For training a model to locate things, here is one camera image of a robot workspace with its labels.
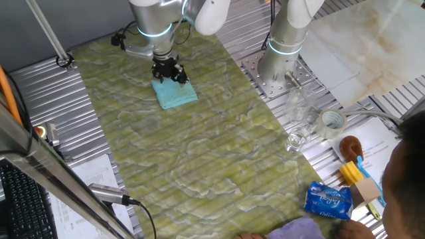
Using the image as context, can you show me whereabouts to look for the purple fluffy cloth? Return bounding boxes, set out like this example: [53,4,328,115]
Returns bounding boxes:
[265,216,326,239]

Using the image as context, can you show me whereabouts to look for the orange cable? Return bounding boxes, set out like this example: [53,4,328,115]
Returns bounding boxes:
[0,64,23,127]

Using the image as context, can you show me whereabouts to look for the aluminium pole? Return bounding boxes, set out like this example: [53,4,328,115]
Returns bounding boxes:
[25,0,74,70]

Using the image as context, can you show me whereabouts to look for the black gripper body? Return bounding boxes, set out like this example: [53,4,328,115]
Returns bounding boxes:
[152,56,183,79]

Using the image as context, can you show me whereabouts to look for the small cardboard box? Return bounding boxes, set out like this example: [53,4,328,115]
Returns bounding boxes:
[349,177,382,210]

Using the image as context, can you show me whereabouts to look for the person's left hand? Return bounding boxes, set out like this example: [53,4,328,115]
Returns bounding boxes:
[232,232,265,239]

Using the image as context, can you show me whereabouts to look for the grey hose with connector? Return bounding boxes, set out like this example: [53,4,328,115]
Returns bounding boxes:
[284,71,408,129]

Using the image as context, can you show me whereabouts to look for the small clear glass cup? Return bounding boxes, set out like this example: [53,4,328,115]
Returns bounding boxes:
[284,125,313,154]

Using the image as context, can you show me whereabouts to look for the clear tape roll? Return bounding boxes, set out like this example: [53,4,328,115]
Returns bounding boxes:
[313,108,348,139]

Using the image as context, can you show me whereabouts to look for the white printed paper sheet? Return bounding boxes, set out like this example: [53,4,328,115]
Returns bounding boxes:
[48,154,135,239]
[327,116,401,216]

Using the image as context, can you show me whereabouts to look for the clear plastic beaker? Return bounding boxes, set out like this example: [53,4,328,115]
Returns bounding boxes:
[284,86,319,125]

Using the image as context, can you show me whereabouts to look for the metal frame bar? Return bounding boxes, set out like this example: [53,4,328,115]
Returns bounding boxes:
[0,94,135,239]

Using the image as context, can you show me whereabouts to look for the person's head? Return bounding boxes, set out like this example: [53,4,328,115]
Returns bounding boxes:
[381,111,425,239]

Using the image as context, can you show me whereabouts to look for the beige marble pattern sheet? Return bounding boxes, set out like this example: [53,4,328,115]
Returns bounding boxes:
[298,0,425,109]

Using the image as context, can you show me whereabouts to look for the green marble pattern mat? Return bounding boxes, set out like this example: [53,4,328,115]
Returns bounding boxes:
[71,11,336,239]

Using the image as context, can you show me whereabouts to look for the brown round scrubber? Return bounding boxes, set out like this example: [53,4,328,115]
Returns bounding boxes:
[338,135,365,163]

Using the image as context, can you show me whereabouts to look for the silver ribbed camera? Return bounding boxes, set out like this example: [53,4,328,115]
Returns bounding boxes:
[88,183,141,206]

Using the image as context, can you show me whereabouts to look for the blue tissue pack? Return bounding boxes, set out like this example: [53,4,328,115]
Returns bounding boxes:
[303,181,354,220]

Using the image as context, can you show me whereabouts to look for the emergency stop button box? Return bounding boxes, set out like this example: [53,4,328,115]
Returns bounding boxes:
[33,121,60,147]

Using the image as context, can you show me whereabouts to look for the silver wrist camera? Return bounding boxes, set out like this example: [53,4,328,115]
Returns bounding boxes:
[124,44,156,60]

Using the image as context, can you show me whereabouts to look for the person's right hand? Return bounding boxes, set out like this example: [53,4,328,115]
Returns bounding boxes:
[337,219,378,239]

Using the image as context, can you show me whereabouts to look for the light blue fluffy cloth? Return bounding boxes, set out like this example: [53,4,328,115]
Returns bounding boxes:
[151,78,199,110]

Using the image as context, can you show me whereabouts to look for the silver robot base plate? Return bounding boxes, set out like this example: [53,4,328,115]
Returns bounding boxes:
[241,50,316,99]

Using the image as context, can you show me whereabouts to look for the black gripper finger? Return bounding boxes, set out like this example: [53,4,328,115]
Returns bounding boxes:
[151,68,165,84]
[173,64,190,88]

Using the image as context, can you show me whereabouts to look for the yellow sponge brush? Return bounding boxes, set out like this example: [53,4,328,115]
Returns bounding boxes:
[338,161,382,222]

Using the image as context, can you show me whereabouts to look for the black camera cable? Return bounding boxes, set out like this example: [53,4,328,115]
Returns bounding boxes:
[137,200,157,239]

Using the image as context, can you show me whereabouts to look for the blue plastic brush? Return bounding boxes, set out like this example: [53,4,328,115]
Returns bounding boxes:
[356,155,388,206]

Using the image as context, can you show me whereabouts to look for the black base cable bundle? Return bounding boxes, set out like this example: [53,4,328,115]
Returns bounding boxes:
[261,0,276,52]

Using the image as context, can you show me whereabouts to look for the black computer keyboard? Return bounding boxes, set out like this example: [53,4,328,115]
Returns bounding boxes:
[0,162,59,239]

